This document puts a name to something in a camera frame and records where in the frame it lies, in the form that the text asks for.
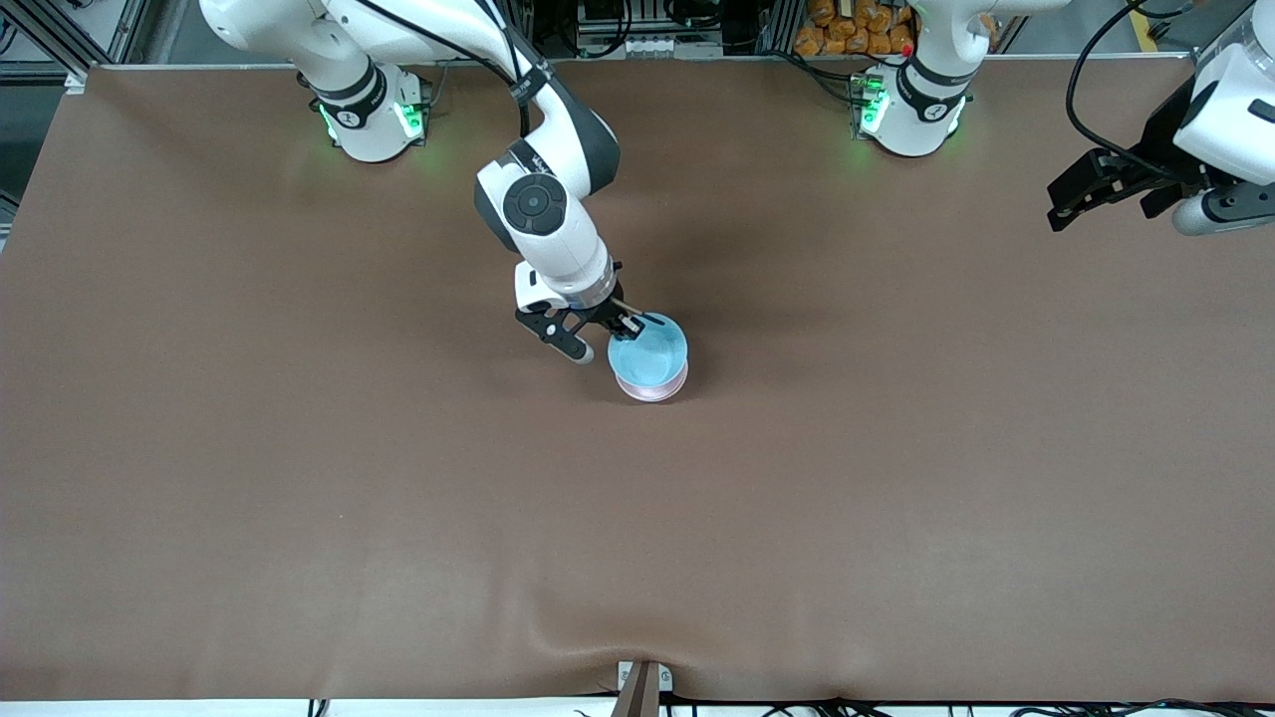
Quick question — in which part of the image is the white terminal block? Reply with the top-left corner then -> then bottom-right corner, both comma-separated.
623,35 -> 723,59

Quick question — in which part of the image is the brown table cloth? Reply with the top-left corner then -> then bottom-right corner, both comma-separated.
0,55 -> 1275,703

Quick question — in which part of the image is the blue bowl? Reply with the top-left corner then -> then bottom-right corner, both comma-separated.
607,312 -> 689,387

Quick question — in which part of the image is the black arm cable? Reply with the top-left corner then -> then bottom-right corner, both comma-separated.
1066,0 -> 1196,190
354,0 -> 534,140

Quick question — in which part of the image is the orange items bin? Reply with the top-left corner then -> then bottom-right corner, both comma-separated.
794,0 -> 915,58

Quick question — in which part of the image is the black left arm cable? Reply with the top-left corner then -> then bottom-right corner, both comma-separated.
1066,0 -> 1196,190

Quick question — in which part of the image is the aluminium frame profile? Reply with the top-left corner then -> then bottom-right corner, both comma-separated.
0,0 -> 150,81

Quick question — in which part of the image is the grey metal bracket plate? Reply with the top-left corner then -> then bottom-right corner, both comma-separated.
617,660 -> 674,694

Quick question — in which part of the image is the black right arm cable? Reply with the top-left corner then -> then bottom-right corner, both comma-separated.
354,0 -> 534,140

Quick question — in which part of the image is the aluminium frame post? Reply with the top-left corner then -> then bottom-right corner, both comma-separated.
762,0 -> 806,56

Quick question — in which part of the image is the brown camera pole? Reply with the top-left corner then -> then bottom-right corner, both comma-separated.
610,662 -> 661,717

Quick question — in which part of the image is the pink bowl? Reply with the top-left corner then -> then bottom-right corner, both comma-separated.
613,358 -> 689,403

